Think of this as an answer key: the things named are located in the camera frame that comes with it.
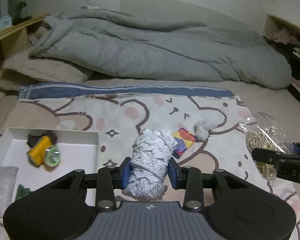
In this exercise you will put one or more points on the pink clothes on shelf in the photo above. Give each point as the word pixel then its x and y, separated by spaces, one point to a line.
pixel 282 36

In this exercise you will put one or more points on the grey pouch number two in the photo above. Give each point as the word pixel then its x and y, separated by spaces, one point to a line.
pixel 8 175

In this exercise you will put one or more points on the tissue pack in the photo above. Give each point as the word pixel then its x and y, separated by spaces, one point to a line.
pixel 5 22

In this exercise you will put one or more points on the green glass bottle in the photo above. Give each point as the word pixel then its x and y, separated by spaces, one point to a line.
pixel 21 12

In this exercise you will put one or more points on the bag of rubber bands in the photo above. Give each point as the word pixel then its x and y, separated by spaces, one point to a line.
pixel 263 131

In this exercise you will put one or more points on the beige fluffy pillow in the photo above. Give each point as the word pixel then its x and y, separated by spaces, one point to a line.
pixel 47 69

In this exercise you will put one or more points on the yellow headlamp with strap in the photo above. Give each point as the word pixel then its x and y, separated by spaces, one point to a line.
pixel 43 149

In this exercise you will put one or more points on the colourful card box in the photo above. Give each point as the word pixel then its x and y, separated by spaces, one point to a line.
pixel 185 140

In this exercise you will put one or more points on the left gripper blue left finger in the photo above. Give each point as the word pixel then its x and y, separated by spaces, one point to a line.
pixel 125 170

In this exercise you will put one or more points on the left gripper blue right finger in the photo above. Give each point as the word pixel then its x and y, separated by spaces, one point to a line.
pixel 172 172

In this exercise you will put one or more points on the grey quilted duvet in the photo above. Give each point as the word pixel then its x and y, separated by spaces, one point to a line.
pixel 122 45

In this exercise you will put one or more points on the cartoon bear patterned cloth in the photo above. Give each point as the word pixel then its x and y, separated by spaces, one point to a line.
pixel 119 114

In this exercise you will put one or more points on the green clips with bands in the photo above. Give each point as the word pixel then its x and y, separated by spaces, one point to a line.
pixel 22 191

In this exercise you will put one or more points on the white shallow cardboard box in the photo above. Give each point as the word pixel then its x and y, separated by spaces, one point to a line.
pixel 78 150

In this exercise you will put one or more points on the wooden bedside shelf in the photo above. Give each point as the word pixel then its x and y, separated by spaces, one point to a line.
pixel 14 39

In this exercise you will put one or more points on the right wooden shelf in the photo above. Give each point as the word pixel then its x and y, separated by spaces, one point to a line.
pixel 290 52

